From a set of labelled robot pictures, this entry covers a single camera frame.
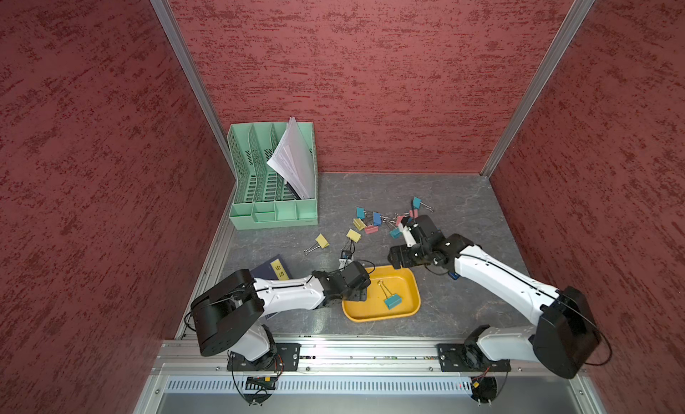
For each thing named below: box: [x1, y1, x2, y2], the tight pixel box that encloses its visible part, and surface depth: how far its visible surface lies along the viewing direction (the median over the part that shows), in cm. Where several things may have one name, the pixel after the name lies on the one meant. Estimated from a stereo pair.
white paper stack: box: [265, 115, 316, 200], surface depth 96 cm
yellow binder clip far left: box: [303, 232, 331, 257], surface depth 99 cm
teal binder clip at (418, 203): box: [412, 196, 434, 213], surface depth 111 cm
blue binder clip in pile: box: [371, 210, 383, 226], surface depth 105 cm
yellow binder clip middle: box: [346, 228, 363, 244], surface depth 102 cm
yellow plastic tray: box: [341, 264, 422, 323], surface depth 85 cm
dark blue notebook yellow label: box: [249, 253, 293, 281], surface depth 92 cm
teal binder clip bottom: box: [377, 279, 403, 311], surface depth 87 cm
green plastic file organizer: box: [227, 122, 319, 231], surface depth 105 cm
